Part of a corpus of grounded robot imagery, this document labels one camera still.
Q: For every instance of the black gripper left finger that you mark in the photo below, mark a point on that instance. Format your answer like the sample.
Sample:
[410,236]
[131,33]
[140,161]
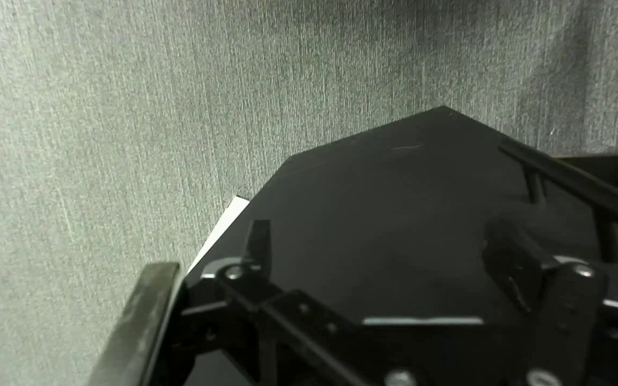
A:
[257,250]

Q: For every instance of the white paper sheet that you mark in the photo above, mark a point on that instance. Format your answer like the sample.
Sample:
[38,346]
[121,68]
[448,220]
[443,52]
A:
[222,227]

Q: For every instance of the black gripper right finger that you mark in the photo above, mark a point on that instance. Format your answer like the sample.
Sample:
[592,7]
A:
[519,259]

